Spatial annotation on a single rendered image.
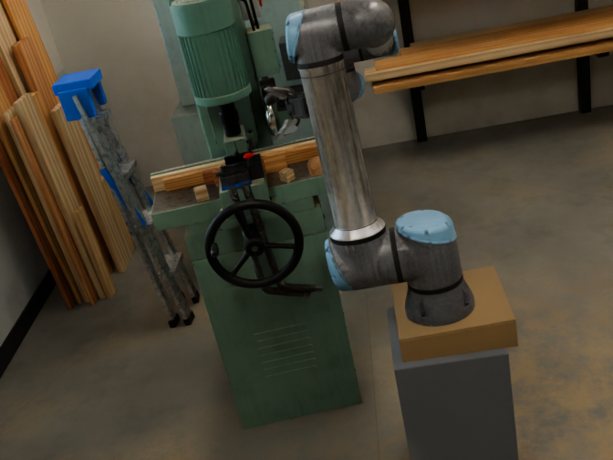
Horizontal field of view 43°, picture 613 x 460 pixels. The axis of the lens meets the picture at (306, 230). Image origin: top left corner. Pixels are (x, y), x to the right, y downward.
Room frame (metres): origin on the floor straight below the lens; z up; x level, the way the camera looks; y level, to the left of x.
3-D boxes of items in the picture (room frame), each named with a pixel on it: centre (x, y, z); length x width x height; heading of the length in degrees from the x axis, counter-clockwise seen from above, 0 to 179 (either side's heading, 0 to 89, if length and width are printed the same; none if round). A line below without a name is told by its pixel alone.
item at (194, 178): (2.34, 0.11, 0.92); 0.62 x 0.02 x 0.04; 90
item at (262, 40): (2.56, 0.01, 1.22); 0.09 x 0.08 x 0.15; 0
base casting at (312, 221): (2.46, 0.16, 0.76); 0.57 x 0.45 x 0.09; 0
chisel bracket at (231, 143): (2.36, 0.16, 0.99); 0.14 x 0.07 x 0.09; 0
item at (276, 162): (2.30, 0.12, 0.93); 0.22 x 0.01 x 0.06; 90
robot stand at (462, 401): (1.75, -0.31, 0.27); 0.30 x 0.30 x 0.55; 83
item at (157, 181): (2.36, 0.16, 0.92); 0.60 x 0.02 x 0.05; 90
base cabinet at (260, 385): (2.46, 0.16, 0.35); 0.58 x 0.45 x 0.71; 0
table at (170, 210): (2.23, 0.16, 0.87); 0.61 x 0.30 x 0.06; 90
